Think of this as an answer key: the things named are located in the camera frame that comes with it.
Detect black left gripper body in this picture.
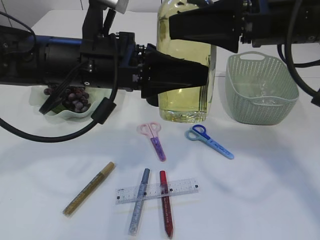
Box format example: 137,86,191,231
79,32,146,92

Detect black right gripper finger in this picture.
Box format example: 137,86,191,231
169,0,242,53

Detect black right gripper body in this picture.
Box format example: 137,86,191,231
240,0,273,45

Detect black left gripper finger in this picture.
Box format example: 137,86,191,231
140,43,209,99

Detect yellow tea bottle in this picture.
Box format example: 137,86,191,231
156,0,217,124

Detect purple grape bunch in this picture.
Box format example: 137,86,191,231
51,86,91,114

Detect clear plastic sheet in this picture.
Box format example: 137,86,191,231
252,80,281,106

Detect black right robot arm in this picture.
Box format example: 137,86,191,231
169,0,320,53

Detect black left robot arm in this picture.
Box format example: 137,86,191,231
0,26,209,99

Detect black mesh pen cup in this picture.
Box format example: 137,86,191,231
146,94,159,108

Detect green woven plastic basket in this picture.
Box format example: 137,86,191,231
225,51,299,126

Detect green wavy glass plate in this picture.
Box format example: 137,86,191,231
29,86,112,122

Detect clear plastic ruler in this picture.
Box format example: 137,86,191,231
115,178,200,205

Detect red glitter pen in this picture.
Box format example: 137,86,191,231
159,170,174,239

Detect gold glitter pen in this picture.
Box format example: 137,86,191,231
62,161,115,217

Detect silver glitter pen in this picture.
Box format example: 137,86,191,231
128,168,150,236

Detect pink scissors with purple sheath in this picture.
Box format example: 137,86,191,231
137,121,167,162

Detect blue scissors with sheath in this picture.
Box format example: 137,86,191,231
184,124,234,160

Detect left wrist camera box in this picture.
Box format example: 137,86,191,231
82,0,129,42

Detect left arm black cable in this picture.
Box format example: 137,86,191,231
0,29,120,143

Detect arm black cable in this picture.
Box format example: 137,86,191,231
0,29,120,143
276,0,320,108

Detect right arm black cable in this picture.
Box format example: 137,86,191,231
276,0,320,108

